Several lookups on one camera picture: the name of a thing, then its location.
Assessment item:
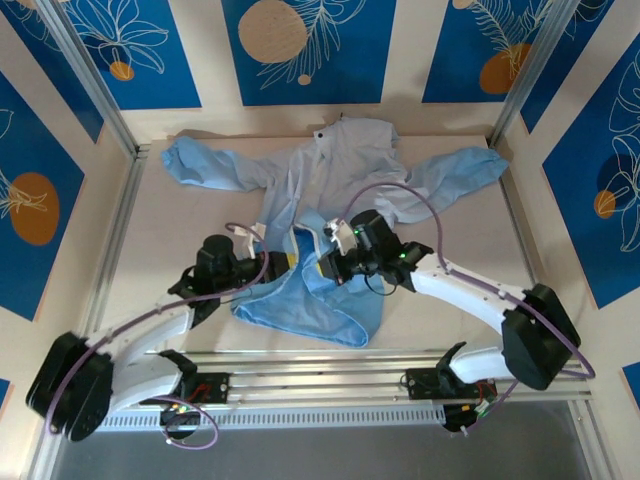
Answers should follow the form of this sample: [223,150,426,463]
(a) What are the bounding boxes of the aluminium frame leg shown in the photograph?
[567,399,619,480]
[27,424,66,480]

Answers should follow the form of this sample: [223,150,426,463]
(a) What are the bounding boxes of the aluminium side rail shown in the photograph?
[91,143,152,314]
[499,164,569,359]

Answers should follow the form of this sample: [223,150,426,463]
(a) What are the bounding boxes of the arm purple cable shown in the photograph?
[45,223,220,450]
[343,182,596,436]

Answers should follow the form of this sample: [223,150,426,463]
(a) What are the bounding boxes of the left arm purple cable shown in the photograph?
[45,223,220,450]

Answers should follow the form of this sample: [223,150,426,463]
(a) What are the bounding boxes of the light blue zip jacket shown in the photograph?
[159,112,510,350]

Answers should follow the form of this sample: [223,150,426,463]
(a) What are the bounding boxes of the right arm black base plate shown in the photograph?
[405,366,497,401]

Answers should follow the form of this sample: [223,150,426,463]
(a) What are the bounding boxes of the white slotted cable duct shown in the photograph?
[58,405,447,432]

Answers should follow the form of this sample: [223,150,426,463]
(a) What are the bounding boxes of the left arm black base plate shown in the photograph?
[138,372,231,406]

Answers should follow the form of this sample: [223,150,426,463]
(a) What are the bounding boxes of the grey metal sheet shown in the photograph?
[49,399,591,480]

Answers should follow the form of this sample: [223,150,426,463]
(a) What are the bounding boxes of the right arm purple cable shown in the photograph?
[343,182,596,436]

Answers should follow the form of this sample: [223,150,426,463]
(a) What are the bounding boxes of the right black controller housing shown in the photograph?
[442,402,496,435]

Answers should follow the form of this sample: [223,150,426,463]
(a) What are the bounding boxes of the left black controller housing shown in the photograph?
[159,402,204,441]

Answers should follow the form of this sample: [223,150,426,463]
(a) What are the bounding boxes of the aluminium corner post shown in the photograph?
[488,0,579,150]
[34,0,142,159]

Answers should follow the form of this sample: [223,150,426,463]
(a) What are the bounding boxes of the black controller housing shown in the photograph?
[442,402,496,435]
[159,402,204,441]

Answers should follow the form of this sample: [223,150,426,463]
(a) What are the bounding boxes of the aluminium mounting rail beam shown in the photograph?
[43,349,597,409]

